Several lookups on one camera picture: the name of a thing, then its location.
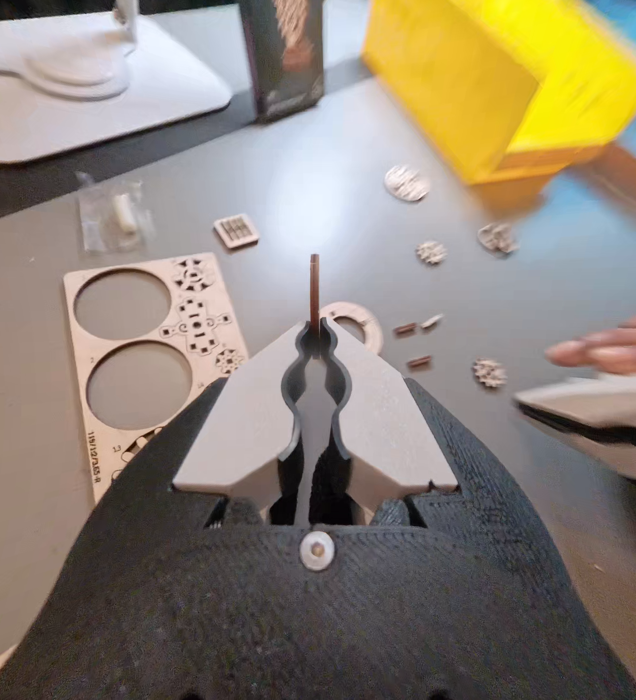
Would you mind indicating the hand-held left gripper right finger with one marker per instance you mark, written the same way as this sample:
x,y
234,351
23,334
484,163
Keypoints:
x,y
389,432

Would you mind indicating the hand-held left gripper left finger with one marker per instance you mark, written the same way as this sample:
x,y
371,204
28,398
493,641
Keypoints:
x,y
236,426

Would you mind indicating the thin dark wooden stick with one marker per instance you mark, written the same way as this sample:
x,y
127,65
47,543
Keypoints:
x,y
314,290

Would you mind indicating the grey desk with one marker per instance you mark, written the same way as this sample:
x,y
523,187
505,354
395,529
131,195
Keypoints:
x,y
296,180

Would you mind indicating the person's right hand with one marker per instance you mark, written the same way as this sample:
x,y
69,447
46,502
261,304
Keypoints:
x,y
618,350

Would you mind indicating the small wooden peg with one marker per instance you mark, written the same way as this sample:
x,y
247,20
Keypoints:
x,y
405,329
419,361
432,321

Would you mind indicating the small wooden gear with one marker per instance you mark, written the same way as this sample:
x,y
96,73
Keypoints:
x,y
431,252
489,372

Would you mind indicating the small wooden grille piece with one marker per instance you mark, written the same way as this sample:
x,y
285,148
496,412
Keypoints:
x,y
236,232

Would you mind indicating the openwork wooden piece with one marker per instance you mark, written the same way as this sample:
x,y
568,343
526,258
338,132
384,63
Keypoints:
x,y
497,239

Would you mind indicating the clear plastic parts bag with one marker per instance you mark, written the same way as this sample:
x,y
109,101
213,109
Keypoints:
x,y
113,216

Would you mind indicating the round ornamental wooden disc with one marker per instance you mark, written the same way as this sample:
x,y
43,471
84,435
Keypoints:
x,y
406,183

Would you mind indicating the yellow plastic bin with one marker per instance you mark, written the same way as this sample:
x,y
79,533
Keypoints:
x,y
460,82

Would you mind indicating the white monitor stand base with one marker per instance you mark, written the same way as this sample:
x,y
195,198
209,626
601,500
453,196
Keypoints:
x,y
50,115

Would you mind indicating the dark printed cardboard box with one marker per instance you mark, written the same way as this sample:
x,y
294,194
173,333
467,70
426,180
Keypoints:
x,y
288,60

